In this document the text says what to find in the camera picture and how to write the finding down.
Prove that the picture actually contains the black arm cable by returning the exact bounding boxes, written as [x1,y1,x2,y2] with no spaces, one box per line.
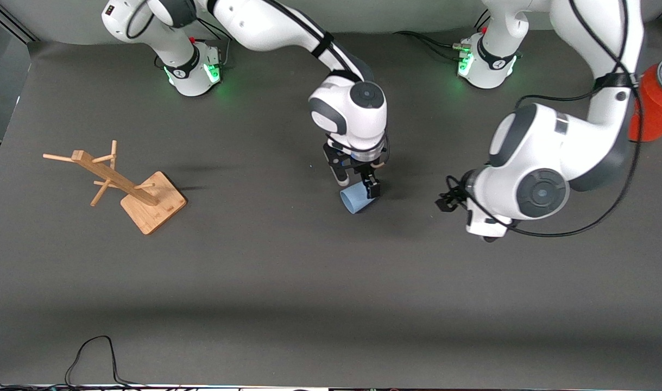
[266,0,367,82]
[461,0,645,238]

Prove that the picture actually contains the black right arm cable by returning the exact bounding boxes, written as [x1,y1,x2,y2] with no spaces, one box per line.
[266,0,367,82]

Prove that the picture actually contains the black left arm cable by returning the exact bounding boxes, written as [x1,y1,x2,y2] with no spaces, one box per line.
[461,0,645,238]

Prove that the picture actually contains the black right arm base cables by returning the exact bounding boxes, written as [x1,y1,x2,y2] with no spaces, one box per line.
[190,16,239,69]

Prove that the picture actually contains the black left arm base cables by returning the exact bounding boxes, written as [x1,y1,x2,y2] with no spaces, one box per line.
[392,11,490,61]

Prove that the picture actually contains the light blue cup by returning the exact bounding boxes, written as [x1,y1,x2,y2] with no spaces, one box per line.
[339,181,376,215]

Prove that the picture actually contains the orange cylindrical can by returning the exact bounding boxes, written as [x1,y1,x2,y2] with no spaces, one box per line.
[628,54,662,143]

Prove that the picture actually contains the aluminium frame rail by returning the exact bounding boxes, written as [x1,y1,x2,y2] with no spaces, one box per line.
[0,2,39,43]

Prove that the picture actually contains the black arm base cables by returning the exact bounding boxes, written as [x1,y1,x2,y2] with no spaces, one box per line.
[392,11,490,61]
[190,16,239,69]

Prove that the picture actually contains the black looped floor cable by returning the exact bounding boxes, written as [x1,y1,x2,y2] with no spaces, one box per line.
[65,335,147,389]

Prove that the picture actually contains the wooden mug tree stand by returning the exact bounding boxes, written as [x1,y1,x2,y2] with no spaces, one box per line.
[42,140,188,236]

